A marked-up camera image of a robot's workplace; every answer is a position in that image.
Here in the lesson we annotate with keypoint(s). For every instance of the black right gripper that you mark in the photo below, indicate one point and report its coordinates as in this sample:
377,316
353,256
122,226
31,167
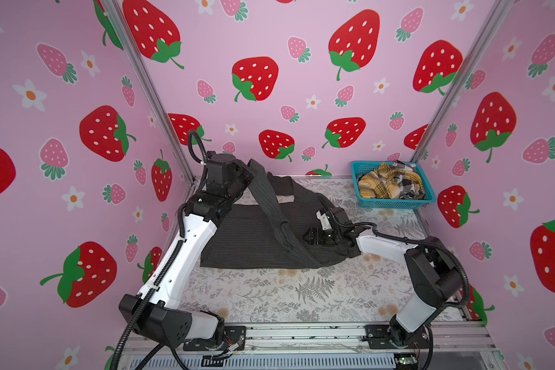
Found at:
317,236

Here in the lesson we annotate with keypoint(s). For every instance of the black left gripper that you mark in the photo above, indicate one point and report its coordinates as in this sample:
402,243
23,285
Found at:
243,173

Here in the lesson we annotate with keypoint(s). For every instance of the dark grey pinstriped shirt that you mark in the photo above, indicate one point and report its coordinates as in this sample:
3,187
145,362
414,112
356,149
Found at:
282,230

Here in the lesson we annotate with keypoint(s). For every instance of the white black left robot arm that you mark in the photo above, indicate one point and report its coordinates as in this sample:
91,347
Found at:
154,311

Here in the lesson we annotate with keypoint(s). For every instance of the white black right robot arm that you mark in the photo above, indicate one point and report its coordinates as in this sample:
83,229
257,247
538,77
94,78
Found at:
439,280

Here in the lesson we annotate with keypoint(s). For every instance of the teal plastic basket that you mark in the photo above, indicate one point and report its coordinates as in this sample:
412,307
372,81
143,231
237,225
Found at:
360,168

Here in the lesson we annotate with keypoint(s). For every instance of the yellow plaid shirt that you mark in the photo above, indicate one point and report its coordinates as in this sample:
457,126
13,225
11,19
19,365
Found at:
372,184

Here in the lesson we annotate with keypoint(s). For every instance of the grey white plaid shirt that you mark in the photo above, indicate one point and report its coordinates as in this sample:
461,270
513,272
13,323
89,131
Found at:
403,183

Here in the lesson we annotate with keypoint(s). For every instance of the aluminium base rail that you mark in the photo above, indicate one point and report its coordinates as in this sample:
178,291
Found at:
339,345

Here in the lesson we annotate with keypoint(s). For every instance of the aluminium frame post left corner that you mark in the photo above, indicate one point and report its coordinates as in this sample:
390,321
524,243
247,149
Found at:
115,15

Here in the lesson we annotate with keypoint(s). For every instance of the aluminium frame post corner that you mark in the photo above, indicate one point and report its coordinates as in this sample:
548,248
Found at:
115,15
490,27

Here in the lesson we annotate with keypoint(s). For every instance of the aluminium frame post right corner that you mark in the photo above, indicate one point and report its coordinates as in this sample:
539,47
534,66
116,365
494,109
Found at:
490,27

